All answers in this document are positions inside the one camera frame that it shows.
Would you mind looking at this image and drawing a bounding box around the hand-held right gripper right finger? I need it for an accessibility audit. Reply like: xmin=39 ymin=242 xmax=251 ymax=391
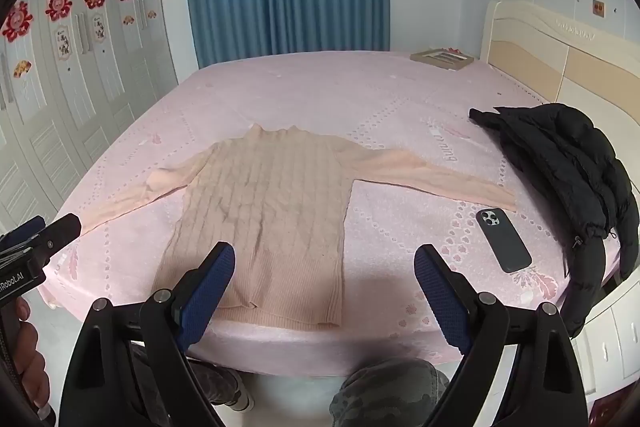
xmin=414 ymin=244 xmax=588 ymax=427

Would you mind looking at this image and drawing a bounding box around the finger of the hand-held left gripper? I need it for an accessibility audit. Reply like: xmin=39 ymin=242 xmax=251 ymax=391
xmin=0 ymin=215 xmax=47 ymax=253
xmin=27 ymin=213 xmax=82 ymax=260

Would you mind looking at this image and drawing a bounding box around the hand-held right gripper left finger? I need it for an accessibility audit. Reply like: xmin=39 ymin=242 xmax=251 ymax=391
xmin=59 ymin=241 xmax=237 ymax=427

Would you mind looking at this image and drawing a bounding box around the pink knitted sweater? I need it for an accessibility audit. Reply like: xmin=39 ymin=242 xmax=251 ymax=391
xmin=80 ymin=123 xmax=517 ymax=328

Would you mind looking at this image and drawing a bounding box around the person's left hand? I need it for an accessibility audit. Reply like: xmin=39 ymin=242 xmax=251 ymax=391
xmin=10 ymin=297 xmax=53 ymax=420

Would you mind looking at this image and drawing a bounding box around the dark grey smartphone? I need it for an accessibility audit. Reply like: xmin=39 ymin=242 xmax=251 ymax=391
xmin=475 ymin=207 xmax=532 ymax=274

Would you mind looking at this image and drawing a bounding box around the white wardrobe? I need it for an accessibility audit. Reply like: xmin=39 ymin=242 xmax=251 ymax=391
xmin=0 ymin=0 xmax=180 ymax=228

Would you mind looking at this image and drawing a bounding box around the white shoe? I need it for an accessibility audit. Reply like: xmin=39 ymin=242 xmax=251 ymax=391
xmin=231 ymin=384 xmax=255 ymax=414

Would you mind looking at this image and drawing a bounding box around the white nightstand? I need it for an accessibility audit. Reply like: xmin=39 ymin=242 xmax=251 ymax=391
xmin=570 ymin=277 xmax=640 ymax=403

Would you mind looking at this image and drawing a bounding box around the black puffer jacket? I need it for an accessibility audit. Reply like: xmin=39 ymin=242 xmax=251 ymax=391
xmin=468 ymin=103 xmax=640 ymax=338

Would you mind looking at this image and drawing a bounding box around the bed with pink sheet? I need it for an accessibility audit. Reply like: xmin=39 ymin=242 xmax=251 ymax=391
xmin=37 ymin=49 xmax=616 ymax=378

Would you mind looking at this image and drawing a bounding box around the cream bed headboard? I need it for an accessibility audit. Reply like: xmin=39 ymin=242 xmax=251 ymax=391
xmin=479 ymin=0 xmax=640 ymax=148

